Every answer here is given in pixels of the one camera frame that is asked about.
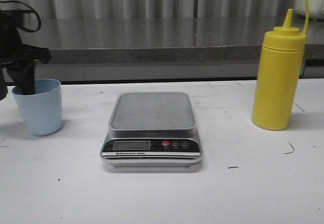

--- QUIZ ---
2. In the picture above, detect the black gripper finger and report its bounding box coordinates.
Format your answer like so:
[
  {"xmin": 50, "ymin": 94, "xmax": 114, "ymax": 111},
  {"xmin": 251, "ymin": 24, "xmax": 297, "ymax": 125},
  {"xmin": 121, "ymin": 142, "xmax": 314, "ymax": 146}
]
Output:
[{"xmin": 7, "ymin": 61, "xmax": 36, "ymax": 95}]

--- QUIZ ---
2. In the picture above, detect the silver electronic kitchen scale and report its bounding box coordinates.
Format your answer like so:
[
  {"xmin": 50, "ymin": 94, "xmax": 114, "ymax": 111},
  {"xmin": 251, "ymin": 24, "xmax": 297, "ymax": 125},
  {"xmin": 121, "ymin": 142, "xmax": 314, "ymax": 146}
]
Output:
[{"xmin": 100, "ymin": 92, "xmax": 203, "ymax": 167}]

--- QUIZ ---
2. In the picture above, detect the yellow squeeze bottle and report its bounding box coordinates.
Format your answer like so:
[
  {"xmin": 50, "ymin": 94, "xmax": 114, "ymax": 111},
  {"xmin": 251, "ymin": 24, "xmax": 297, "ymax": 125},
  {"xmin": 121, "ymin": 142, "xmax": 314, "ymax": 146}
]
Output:
[{"xmin": 252, "ymin": 0, "xmax": 310, "ymax": 130}]

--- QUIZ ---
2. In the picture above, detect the light blue plastic cup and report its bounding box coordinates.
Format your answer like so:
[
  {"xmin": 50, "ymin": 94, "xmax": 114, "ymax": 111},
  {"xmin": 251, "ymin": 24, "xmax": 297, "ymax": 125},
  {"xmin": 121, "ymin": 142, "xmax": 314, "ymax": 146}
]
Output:
[{"xmin": 12, "ymin": 79, "xmax": 63, "ymax": 136}]

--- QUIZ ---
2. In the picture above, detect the white appliance on counter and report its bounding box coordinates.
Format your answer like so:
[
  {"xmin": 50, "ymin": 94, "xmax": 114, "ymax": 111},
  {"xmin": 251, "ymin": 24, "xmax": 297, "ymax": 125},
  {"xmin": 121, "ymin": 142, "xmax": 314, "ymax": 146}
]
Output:
[{"xmin": 294, "ymin": 0, "xmax": 323, "ymax": 20}]

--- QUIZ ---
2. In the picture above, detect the grey stone counter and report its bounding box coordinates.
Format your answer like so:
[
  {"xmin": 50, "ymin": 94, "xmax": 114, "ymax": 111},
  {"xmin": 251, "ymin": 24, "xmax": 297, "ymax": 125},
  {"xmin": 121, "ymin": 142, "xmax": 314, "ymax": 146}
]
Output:
[{"xmin": 0, "ymin": 16, "xmax": 324, "ymax": 83}]

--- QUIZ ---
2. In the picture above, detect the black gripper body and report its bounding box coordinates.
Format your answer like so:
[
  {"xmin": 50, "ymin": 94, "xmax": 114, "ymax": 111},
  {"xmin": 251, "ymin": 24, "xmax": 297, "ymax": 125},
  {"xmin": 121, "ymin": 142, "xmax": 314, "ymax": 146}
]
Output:
[{"xmin": 1, "ymin": 8, "xmax": 51, "ymax": 100}]

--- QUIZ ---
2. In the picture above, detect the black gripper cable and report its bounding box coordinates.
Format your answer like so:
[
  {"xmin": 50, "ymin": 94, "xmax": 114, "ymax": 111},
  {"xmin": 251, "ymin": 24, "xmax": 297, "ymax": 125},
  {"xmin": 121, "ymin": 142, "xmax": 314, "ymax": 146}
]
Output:
[{"xmin": 0, "ymin": 0, "xmax": 42, "ymax": 33}]

